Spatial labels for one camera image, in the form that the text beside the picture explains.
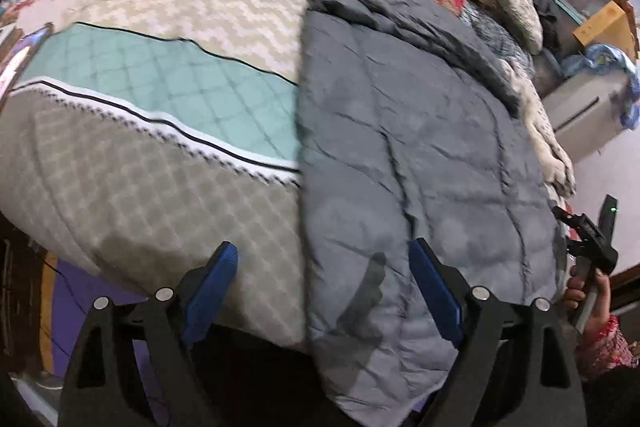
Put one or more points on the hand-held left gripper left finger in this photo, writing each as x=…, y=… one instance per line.
x=210, y=289

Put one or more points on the cardboard box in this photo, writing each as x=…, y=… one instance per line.
x=602, y=27

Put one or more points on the light blue cloth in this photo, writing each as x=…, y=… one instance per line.
x=612, y=72

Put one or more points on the blue grey patterned cloth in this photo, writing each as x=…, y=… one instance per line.
x=495, y=42

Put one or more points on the grey quilted puffer jacket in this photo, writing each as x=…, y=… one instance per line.
x=400, y=157

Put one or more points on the white cabinet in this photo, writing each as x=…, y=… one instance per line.
x=585, y=112

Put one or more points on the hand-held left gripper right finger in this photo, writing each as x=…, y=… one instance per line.
x=435, y=289

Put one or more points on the person's right hand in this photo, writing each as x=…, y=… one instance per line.
x=590, y=302

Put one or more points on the patterned teal beige bedspread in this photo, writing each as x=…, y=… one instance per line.
x=150, y=107

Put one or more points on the person's red patterned sleeve forearm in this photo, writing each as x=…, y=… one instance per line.
x=605, y=347

